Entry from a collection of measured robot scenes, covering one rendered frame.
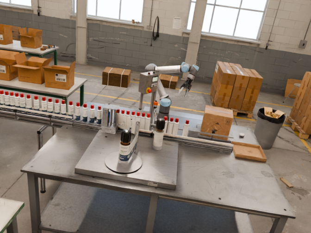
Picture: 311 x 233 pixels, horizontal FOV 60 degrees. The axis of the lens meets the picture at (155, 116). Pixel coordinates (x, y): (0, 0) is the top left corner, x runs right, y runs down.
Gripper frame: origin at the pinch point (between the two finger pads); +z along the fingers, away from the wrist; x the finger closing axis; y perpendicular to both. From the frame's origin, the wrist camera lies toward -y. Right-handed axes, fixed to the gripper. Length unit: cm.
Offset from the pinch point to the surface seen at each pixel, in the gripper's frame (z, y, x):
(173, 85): -2, -383, 88
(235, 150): 28, 49, 62
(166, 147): 50, 56, -10
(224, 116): 1, 36, 41
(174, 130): 35, 39, -3
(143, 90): 11, 35, -48
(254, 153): 23, 54, 80
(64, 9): -67, -545, -247
